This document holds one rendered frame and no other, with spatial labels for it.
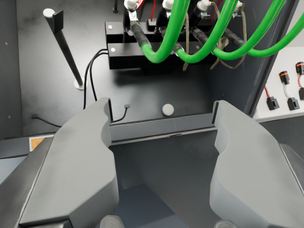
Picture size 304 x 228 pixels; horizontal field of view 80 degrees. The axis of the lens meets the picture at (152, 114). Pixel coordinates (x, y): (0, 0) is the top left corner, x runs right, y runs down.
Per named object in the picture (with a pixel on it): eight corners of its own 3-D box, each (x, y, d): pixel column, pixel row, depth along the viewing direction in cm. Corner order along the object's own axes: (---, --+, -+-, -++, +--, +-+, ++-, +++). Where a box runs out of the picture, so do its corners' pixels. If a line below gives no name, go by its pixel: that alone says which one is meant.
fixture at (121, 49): (109, 78, 60) (109, 56, 46) (106, 50, 62) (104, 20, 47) (201, 72, 69) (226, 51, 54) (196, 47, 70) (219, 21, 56)
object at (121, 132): (29, 155, 55) (-2, 158, 40) (28, 140, 56) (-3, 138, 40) (211, 127, 70) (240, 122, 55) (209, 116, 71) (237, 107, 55)
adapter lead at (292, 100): (294, 109, 56) (301, 108, 54) (289, 111, 56) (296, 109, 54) (282, 72, 58) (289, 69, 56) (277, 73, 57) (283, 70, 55)
